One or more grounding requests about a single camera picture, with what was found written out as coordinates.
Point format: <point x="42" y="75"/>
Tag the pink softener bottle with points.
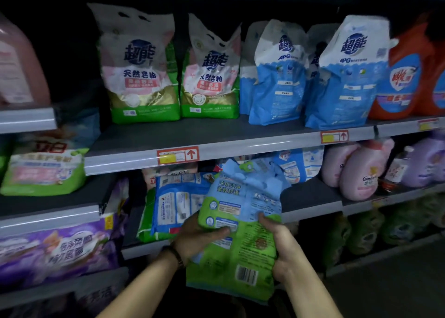
<point x="365" y="171"/>
<point x="335" y="164"/>

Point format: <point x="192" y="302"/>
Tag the blue white detergent bag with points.
<point x="281" y="84"/>
<point x="347" y="84"/>
<point x="246" y="74"/>

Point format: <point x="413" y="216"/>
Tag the orange detergent bottle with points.
<point x="399" y="81"/>
<point x="434" y="88"/>

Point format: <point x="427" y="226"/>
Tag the purple detergent bag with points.
<point x="59" y="251"/>

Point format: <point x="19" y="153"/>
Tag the red yellow price tag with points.
<point x="334" y="137"/>
<point x="178" y="155"/>
<point x="428" y="124"/>

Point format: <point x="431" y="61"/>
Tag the small white cap bottle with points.
<point x="396" y="170"/>

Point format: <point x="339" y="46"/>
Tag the pink liquid jug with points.
<point x="19" y="70"/>

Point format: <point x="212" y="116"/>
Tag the person's right hand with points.
<point x="288" y="255"/>

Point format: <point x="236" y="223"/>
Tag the pink green washing powder bag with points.
<point x="212" y="77"/>
<point x="139" y="67"/>

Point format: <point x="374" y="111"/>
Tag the person's left thumb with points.
<point x="215" y="233"/>

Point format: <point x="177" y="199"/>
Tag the purple softener bottle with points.
<point x="424" y="161"/>

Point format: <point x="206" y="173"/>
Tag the grey store shelf board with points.
<point x="382" y="253"/>
<point x="313" y="203"/>
<point x="243" y="137"/>
<point x="52" y="213"/>
<point x="52" y="290"/>
<point x="27" y="119"/>

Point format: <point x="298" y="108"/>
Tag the yellow shelf tag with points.
<point x="109" y="222"/>

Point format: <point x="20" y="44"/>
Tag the person's right forearm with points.
<point x="309" y="297"/>

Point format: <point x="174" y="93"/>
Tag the person's right thumb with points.
<point x="269" y="225"/>

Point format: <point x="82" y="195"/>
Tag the light blue white bag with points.
<point x="302" y="164"/>

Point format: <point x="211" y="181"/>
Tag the blue powder bag white label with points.
<point x="177" y="203"/>

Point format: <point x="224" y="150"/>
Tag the green detergent bottle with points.
<point x="434" y="211"/>
<point x="335" y="239"/>
<point x="365" y="230"/>
<point x="399" y="223"/>

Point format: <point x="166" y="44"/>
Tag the green white powder bag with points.
<point x="45" y="171"/>

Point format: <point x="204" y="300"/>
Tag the person's left forearm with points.
<point x="146" y="286"/>

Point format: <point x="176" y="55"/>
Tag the blue green detergent bag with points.
<point x="243" y="244"/>

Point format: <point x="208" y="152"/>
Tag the person's left hand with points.
<point x="189" y="239"/>

